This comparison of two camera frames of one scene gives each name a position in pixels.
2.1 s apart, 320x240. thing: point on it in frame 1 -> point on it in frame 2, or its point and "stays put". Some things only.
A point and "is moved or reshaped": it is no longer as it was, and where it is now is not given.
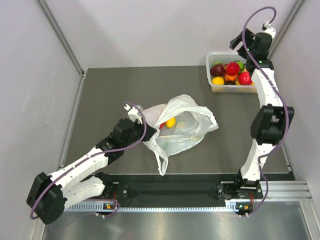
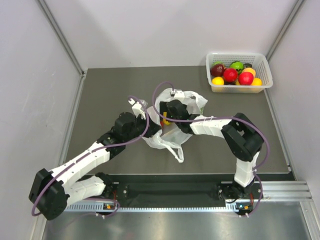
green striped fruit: (241, 64) stays put
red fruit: (245, 78) stays put
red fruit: (232, 68) -> (230, 74)
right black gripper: (248, 36) -> (163, 108)
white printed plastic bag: (181, 126) is moved or reshaped
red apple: (217, 70) stays put
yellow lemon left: (217, 81) stays put
